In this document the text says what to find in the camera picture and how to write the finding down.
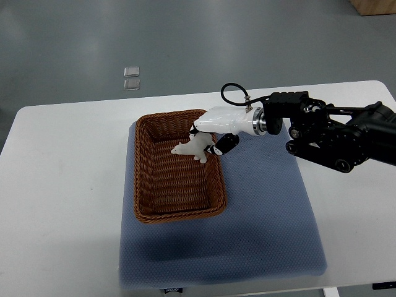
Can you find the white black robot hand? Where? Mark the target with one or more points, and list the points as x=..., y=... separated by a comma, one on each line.
x=229, y=122

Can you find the white bear figurine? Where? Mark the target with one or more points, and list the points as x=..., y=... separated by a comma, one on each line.
x=196, y=146

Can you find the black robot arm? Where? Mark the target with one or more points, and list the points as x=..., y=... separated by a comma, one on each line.
x=339, y=138

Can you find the brown wicker basket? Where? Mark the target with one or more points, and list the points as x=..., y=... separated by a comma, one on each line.
x=168, y=187

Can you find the lower floor plate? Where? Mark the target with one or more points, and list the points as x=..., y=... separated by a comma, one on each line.
x=132, y=84

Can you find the floor plate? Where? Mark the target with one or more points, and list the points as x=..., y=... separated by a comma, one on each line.
x=132, y=84
x=131, y=71

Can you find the upper floor plate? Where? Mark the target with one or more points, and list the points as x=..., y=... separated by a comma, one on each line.
x=131, y=71

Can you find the blue grey mat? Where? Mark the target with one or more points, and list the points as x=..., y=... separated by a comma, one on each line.
x=268, y=229

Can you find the black label under mat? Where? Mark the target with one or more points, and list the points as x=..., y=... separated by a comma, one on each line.
x=173, y=290

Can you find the wooden box corner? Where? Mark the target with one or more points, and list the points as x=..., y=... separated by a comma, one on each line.
x=374, y=7

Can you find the black table control panel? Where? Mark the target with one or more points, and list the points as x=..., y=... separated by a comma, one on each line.
x=384, y=285

